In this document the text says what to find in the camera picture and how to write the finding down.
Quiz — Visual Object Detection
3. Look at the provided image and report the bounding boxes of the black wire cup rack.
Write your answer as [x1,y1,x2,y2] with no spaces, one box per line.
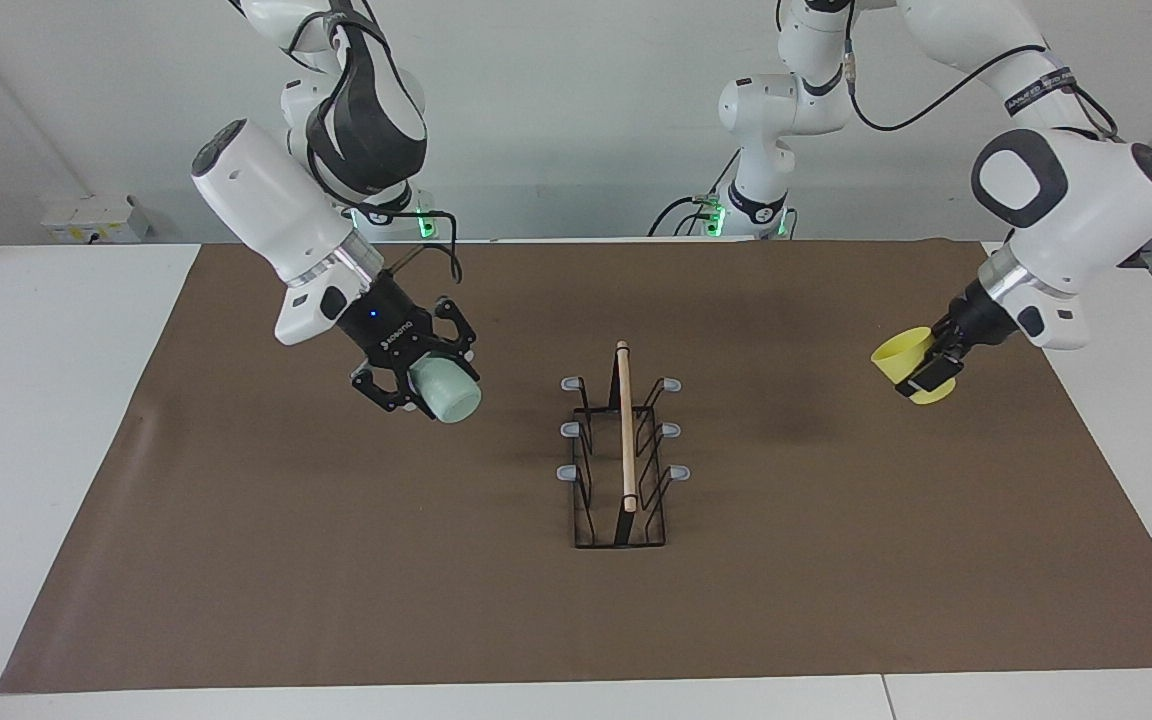
[558,340,692,550]

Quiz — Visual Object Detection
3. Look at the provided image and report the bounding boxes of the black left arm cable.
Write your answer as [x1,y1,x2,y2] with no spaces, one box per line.
[841,0,1122,143]

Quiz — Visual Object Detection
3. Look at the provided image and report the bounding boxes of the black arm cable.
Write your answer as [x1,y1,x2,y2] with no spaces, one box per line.
[841,0,1122,143]
[376,208,465,286]

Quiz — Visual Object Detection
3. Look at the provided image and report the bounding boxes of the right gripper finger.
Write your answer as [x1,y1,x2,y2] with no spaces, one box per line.
[351,362,437,416]
[433,297,477,359]

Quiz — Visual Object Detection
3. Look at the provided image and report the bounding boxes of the yellow plastic cup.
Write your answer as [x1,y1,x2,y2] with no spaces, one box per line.
[871,326,957,405]

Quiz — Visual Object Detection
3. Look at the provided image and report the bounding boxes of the pale green plastic cup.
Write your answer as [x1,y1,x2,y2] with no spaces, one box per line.
[408,357,483,424]

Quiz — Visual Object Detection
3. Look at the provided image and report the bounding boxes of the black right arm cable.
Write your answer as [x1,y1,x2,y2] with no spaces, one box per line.
[376,208,465,286]

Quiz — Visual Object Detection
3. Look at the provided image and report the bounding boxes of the brown table mat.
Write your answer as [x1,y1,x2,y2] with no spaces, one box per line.
[0,240,1152,695]

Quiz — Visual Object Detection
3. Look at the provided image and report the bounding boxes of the black left base cable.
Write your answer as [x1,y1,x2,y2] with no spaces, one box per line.
[648,145,742,238]

